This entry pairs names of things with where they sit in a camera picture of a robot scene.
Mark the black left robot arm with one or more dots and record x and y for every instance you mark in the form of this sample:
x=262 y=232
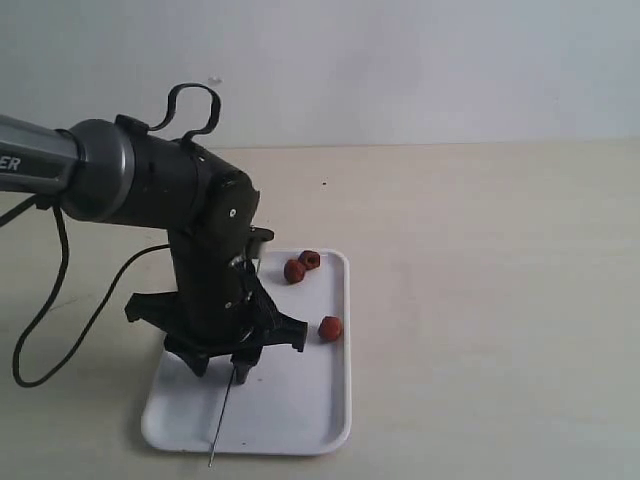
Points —
x=119 y=173

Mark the thin metal skewer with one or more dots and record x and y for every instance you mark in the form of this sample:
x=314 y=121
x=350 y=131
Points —
x=216 y=436

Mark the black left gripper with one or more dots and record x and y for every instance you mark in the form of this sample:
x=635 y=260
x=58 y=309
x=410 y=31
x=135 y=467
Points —
x=219 y=305

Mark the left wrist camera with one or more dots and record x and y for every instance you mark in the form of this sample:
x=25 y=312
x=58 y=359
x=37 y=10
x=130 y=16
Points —
x=257 y=238

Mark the white plastic tray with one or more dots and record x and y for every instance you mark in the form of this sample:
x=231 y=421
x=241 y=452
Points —
x=292 y=403

